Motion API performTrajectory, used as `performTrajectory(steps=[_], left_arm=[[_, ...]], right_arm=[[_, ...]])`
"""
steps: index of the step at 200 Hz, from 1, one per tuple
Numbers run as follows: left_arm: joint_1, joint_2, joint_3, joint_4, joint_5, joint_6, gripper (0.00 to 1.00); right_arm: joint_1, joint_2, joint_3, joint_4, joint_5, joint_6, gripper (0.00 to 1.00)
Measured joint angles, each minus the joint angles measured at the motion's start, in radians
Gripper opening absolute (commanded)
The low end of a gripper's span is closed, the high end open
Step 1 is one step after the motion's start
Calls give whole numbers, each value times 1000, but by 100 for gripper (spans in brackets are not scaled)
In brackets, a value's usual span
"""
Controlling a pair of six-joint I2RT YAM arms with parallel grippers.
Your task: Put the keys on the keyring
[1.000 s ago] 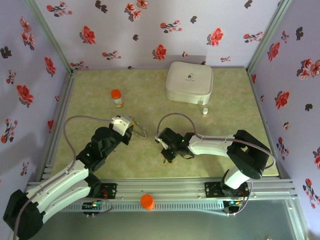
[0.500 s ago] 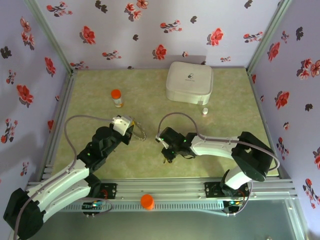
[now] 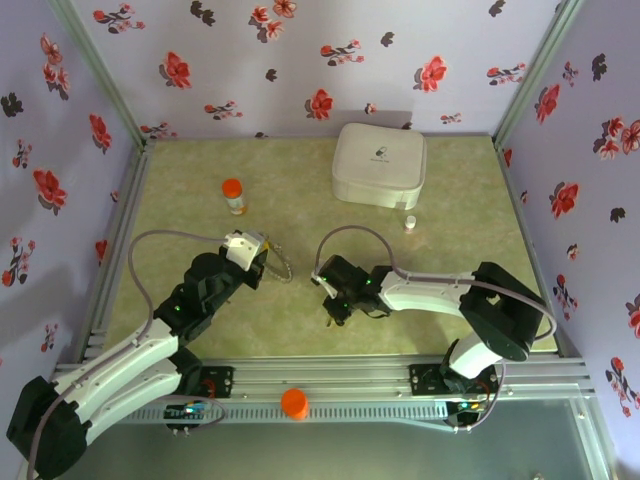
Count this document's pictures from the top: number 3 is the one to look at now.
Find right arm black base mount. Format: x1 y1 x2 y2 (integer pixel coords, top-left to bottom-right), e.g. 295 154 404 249
408 363 501 399

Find grey slotted cable duct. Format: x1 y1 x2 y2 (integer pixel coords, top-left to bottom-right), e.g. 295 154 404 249
107 402 451 425

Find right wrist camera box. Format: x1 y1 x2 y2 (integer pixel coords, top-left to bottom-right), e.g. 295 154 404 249
309 271 335 297

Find aluminium front rail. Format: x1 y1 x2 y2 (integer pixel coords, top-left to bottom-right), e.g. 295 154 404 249
47 357 596 426

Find orange-capped pill bottle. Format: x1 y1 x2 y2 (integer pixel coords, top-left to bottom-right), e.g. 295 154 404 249
221 178 249 217

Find orange plastic cap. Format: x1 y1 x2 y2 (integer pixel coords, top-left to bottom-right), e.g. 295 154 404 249
280 387 310 421

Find metal disc keyring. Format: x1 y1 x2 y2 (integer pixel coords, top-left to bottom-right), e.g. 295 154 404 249
262 242 297 287

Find aluminium side rail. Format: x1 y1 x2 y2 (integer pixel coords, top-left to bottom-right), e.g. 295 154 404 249
89 139 156 361

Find circuit board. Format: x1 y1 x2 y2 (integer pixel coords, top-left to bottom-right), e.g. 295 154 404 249
447 399 489 416
164 403 211 420

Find aluminium corner post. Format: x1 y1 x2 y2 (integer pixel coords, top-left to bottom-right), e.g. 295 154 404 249
492 0 586 151
49 0 151 151

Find left circuit board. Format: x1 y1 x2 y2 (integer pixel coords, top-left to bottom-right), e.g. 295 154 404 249
164 403 211 420

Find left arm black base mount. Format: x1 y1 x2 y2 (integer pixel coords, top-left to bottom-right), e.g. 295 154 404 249
197 365 235 400

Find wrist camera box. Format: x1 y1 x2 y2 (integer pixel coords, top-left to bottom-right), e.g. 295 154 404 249
221 229 266 271
309 271 335 297

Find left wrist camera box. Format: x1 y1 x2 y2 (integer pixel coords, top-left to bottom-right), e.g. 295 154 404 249
221 229 266 271

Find right circuit board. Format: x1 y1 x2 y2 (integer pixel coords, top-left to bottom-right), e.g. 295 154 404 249
447 399 489 416

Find white zippered pill case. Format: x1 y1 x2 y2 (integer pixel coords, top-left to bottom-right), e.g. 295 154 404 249
331 122 428 212

